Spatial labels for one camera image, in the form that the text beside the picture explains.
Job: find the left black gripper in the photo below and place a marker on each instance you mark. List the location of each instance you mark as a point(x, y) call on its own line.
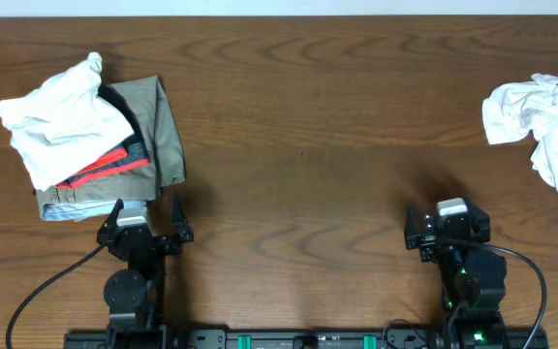
point(181, 237)

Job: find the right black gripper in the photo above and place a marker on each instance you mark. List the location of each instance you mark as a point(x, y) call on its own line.
point(416, 237)

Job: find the white printed t-shirt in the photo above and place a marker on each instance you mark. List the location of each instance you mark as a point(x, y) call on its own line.
point(516, 110)

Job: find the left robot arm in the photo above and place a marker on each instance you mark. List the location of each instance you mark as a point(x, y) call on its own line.
point(135, 295)

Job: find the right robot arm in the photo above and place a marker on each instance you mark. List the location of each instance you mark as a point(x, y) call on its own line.
point(473, 277)

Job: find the light blue folded garment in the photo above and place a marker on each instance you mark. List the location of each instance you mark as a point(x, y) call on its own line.
point(75, 211)

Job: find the dark red-trimmed folded garment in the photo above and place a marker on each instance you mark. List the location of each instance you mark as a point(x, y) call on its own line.
point(130, 154)

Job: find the white folded shirt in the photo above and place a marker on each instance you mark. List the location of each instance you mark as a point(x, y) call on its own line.
point(64, 125)

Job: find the olive folded trousers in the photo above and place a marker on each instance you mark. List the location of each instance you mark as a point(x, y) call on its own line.
point(151, 106)

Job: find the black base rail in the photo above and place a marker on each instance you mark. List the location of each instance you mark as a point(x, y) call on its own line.
point(220, 339)

